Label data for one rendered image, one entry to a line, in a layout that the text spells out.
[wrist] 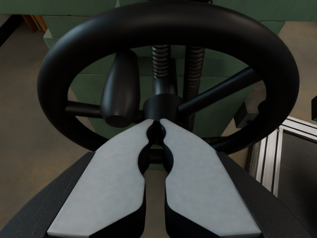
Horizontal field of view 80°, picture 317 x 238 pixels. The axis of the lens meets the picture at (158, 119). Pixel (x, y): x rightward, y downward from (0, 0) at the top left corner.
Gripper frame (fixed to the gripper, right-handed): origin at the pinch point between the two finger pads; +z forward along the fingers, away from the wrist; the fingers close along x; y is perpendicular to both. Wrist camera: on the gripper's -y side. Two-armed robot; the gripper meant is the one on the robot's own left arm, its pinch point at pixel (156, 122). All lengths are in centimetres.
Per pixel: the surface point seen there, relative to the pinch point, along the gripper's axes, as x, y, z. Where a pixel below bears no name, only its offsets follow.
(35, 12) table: -19.6, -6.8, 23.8
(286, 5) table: 19.7, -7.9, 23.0
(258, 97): 27.1, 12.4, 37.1
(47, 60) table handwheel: -8.7, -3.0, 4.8
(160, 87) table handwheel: 0.4, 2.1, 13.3
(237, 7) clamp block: 8.5, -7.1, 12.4
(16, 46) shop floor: -113, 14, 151
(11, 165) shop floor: -79, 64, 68
